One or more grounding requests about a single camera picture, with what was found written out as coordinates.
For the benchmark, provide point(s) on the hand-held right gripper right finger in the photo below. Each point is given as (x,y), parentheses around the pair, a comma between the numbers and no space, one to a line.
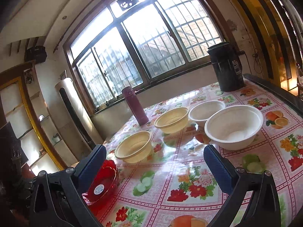
(219,170)

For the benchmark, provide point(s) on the large white paper bowl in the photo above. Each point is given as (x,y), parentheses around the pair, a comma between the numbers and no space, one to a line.
(233,128)

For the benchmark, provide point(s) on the gold framed wooden partition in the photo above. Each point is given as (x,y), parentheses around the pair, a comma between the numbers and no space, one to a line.
(267,28)

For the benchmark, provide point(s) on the floral fruit print tablecloth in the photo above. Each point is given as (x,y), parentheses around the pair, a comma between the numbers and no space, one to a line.
(180,170)

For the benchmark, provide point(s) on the cream plastic bowl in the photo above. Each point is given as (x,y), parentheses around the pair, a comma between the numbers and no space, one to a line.
(132,147)
(171,120)

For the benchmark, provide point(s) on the dark wooden table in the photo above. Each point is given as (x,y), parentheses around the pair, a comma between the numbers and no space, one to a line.
(279,89)

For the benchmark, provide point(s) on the red plastic plate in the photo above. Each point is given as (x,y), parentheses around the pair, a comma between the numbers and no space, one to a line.
(104,184)

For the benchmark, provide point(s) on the dark carved wooden furniture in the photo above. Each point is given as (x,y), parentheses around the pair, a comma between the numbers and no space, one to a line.
(11,146)

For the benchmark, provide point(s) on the yellow framed shelf cabinet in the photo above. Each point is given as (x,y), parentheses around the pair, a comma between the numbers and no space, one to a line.
(28,127)

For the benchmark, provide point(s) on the dark window vent panel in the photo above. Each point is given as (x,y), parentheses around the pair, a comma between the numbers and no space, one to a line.
(127,2)

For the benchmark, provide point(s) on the barred sliding window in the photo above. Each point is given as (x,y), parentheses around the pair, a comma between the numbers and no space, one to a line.
(142,47)

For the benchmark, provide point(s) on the small white paper bowl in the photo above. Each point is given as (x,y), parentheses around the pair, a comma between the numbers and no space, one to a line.
(204,112)

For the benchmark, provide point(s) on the maroon thermos bottle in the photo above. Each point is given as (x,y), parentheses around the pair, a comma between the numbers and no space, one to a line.
(135,106)

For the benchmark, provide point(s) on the white standing air conditioner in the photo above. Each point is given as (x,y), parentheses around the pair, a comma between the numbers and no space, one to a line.
(71,113)

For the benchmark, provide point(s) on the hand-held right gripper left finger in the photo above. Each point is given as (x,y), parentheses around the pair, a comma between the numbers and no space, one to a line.
(92,166)

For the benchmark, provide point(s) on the black speaker box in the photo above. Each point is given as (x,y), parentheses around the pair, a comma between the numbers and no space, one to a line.
(35,54)

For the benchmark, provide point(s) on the black electric kettle pot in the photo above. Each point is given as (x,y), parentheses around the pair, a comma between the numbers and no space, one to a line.
(227,68)

